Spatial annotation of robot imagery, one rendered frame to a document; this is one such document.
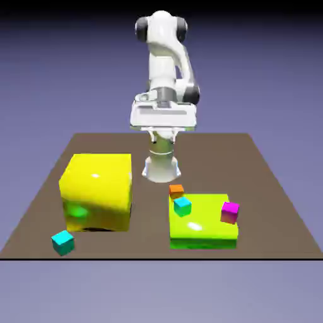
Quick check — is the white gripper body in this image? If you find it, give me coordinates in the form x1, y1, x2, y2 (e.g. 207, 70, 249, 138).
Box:
129, 100, 197, 132

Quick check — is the small orange cube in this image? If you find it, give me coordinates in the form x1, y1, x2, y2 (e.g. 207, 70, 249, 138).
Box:
168, 184, 185, 200

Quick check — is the small cyan cube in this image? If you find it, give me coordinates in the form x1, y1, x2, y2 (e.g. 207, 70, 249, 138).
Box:
173, 196, 192, 218
50, 230, 76, 257

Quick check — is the small magenta cube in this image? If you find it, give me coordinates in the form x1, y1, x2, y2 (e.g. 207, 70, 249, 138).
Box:
220, 201, 240, 225

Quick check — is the large yellow box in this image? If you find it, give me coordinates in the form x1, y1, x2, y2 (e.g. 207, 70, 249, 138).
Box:
58, 153, 133, 232

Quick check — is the large lime green box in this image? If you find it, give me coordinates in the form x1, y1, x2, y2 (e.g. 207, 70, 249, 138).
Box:
168, 193, 240, 250

